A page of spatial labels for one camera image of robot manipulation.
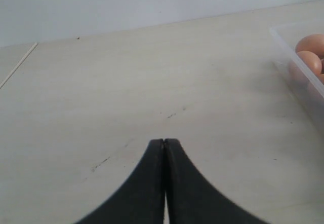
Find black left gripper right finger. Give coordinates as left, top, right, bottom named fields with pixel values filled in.
left=164, top=138, right=265, bottom=223

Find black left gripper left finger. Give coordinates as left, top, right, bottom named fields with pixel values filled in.
left=78, top=139, right=165, bottom=224

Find brown egg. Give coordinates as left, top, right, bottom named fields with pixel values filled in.
left=297, top=51, right=322, bottom=76
left=295, top=34, right=324, bottom=57

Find clear plastic storage box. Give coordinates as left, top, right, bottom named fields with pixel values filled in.
left=270, top=20, right=323, bottom=133

